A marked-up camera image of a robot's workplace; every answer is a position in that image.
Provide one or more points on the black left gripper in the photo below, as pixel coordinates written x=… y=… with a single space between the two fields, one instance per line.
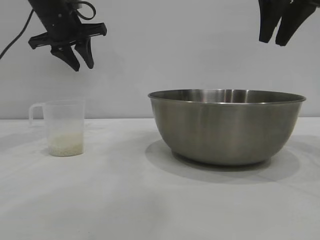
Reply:
x=60 y=25

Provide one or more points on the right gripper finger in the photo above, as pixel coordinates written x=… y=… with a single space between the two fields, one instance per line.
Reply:
x=270 y=20
x=291 y=22

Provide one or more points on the translucent plastic measuring cup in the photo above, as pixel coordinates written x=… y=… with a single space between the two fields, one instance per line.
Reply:
x=65 y=117

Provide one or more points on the white rice grains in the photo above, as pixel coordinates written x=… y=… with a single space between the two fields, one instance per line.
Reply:
x=66 y=145

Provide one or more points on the stainless steel mixing bowl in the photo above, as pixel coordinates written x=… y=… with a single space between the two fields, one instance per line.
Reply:
x=225 y=130

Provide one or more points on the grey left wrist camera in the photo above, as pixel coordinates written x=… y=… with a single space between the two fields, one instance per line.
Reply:
x=79 y=5

